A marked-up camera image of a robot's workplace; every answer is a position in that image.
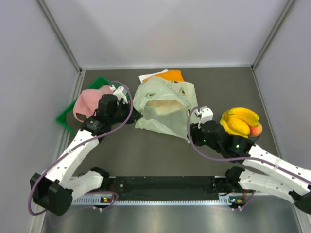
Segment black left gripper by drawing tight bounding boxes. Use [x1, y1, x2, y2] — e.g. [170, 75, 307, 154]
[109, 99, 143, 125]

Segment yellow banana bunch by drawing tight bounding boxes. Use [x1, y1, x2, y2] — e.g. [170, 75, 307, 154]
[220, 107, 259, 127]

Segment green avocado print plastic bag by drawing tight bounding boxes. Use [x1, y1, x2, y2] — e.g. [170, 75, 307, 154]
[133, 76, 198, 142]

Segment yellow mango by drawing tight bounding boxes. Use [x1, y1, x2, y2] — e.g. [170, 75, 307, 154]
[228, 117, 250, 138]

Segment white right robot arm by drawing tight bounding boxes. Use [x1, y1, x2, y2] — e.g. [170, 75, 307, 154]
[187, 120, 311, 214]

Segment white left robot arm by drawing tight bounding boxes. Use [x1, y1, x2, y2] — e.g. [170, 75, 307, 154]
[28, 94, 142, 216]

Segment pink cap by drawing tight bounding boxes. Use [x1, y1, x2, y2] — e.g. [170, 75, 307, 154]
[73, 85, 113, 122]

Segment dark teal plate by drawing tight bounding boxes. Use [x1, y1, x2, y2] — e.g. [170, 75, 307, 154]
[249, 135, 260, 143]

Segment peach fruit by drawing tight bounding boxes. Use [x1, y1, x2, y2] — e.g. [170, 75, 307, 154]
[249, 123, 263, 137]

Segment white paper sheet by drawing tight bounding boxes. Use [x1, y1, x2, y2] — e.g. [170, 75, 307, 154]
[138, 69, 168, 83]

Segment orange folded cloth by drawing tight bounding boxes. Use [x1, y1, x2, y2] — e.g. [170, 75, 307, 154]
[144, 70, 184, 82]

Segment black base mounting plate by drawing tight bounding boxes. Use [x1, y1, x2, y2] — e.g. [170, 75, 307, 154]
[100, 176, 229, 200]

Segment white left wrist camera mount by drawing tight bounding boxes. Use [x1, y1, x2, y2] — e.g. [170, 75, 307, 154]
[110, 85, 128, 104]

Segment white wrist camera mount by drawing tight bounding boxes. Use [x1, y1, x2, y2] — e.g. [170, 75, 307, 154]
[194, 106, 214, 129]
[110, 85, 128, 104]

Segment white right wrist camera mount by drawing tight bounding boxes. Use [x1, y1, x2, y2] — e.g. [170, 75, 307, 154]
[194, 106, 214, 129]

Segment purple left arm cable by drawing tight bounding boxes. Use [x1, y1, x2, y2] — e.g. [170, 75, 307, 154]
[27, 80, 134, 216]

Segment white slotted cable duct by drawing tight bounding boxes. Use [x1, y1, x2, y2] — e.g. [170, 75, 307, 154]
[72, 195, 245, 206]

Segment aluminium frame rail left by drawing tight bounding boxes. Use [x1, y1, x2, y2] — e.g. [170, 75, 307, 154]
[36, 0, 82, 73]

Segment aluminium frame rail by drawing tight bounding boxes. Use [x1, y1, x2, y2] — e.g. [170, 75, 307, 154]
[36, 0, 82, 73]
[251, 0, 296, 71]

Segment aluminium frame rail right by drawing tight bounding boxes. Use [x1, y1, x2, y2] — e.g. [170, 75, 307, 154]
[251, 0, 296, 71]

